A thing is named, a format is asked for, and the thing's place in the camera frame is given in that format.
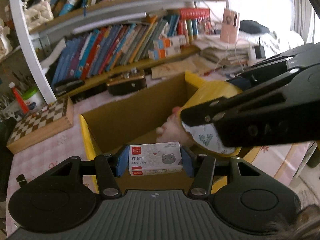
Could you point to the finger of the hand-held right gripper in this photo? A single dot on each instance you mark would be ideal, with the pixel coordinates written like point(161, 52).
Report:
point(275, 65)
point(200, 115)

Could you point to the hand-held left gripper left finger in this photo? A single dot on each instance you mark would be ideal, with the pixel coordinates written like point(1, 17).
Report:
point(122, 162)

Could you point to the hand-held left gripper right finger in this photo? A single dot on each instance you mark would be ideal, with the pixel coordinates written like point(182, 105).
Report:
point(187, 162)

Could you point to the yellow tape roll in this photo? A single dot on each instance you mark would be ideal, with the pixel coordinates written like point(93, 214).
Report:
point(210, 90)

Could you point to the pink plush toy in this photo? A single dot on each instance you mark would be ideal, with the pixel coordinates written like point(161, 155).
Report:
point(172, 130)

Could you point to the white staple box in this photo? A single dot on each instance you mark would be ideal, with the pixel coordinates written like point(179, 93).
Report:
point(155, 157)

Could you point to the yellow cardboard box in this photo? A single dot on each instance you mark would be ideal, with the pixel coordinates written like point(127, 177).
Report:
point(130, 115)

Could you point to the pink checked cloth desktop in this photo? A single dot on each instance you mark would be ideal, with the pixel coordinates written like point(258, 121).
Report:
point(37, 162)

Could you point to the black power adapter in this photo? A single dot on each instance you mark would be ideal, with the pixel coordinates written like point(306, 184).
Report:
point(260, 52)

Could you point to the white sofa cover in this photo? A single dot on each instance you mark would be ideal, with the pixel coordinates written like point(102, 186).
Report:
point(282, 45)

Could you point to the black pouch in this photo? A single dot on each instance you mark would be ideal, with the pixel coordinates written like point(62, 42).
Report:
point(252, 26)

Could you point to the stack of papers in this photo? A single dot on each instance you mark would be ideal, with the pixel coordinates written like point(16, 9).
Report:
point(220, 52)

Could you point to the orange white medicine box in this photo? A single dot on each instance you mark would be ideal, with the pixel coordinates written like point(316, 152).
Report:
point(175, 42)
point(156, 54)
point(172, 50)
point(158, 44)

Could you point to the black stapler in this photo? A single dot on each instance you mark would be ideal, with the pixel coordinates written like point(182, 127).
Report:
point(70, 87)

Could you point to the grey fluffy sleeve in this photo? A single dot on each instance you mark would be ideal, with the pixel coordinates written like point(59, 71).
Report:
point(307, 217)

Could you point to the wooden chessboard box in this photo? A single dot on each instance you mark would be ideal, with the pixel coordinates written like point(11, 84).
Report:
point(37, 122)

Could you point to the red thick book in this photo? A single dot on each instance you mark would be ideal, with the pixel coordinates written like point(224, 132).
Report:
point(195, 13)

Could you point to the white jar green lid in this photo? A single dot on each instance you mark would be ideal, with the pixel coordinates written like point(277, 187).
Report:
point(33, 100)

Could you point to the row of thin picture books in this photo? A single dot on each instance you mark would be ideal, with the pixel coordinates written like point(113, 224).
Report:
point(100, 52)

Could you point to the red glue tube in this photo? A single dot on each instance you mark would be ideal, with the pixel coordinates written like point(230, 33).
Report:
point(20, 100)

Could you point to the white pen holder with brushes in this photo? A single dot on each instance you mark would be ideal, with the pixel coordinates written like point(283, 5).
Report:
point(7, 110)

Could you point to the white bookshelf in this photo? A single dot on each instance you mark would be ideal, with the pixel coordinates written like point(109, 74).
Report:
point(32, 55)

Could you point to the cream fabric ornament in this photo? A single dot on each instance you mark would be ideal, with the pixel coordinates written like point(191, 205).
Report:
point(5, 40)

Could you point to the white quilted handbag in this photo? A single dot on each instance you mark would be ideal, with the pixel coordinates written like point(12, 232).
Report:
point(37, 15)

